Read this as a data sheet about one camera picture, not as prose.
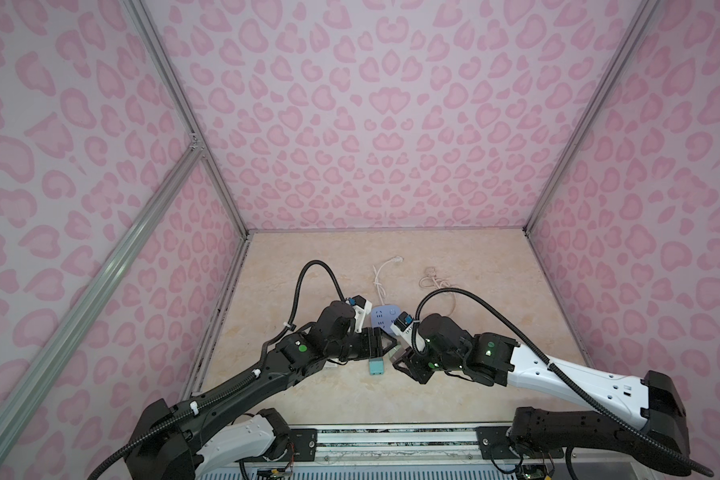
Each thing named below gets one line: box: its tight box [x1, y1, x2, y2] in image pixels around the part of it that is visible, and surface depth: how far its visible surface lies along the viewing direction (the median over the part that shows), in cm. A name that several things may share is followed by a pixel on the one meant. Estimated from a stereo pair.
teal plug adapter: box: [369, 358, 385, 376], surface depth 86 cm
